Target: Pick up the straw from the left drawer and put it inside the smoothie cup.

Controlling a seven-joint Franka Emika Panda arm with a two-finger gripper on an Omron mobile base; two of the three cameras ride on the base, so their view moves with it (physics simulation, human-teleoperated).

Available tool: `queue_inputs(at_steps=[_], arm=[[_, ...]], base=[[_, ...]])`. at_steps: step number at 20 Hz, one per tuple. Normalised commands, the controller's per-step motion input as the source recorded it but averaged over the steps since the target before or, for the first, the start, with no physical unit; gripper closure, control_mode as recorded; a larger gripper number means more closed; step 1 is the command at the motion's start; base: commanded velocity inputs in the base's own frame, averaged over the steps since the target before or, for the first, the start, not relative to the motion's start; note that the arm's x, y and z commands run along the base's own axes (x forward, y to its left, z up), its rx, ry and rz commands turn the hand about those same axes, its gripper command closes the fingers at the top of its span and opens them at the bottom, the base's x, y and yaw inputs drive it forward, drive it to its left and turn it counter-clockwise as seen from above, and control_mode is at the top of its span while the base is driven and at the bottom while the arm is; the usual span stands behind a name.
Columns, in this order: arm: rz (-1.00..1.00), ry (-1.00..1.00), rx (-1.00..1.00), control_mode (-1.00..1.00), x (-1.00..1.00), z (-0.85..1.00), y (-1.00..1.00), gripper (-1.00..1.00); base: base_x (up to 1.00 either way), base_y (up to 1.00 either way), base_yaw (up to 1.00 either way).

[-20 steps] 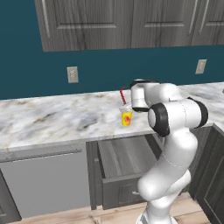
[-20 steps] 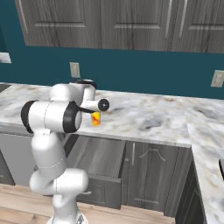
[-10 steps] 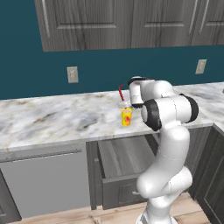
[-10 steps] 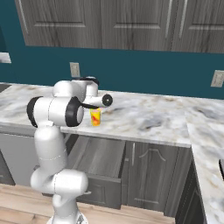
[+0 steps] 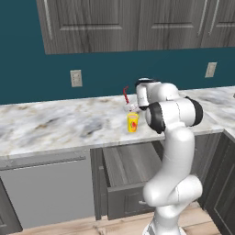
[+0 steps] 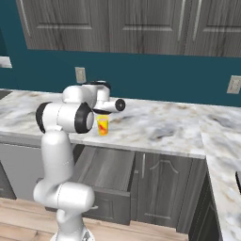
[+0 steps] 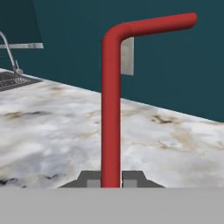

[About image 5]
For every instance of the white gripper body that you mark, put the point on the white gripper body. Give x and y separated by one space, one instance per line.
131 107

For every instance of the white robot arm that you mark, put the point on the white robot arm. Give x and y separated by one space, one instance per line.
177 159

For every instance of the red straw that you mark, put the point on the red straw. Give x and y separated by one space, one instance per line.
125 95

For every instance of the grey open drawer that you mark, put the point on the grey open drawer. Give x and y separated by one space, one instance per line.
128 171

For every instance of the dark grey corner base cupboard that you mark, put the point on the dark grey corner base cupboard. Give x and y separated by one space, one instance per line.
220 177

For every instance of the grey dishwasher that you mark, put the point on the grey dishwasher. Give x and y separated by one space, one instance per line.
46 195

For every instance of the beige wall socket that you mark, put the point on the beige wall socket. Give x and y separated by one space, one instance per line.
76 78
210 69

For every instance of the wide grey wall cupboard door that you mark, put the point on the wide grey wall cupboard door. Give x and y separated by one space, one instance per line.
91 24

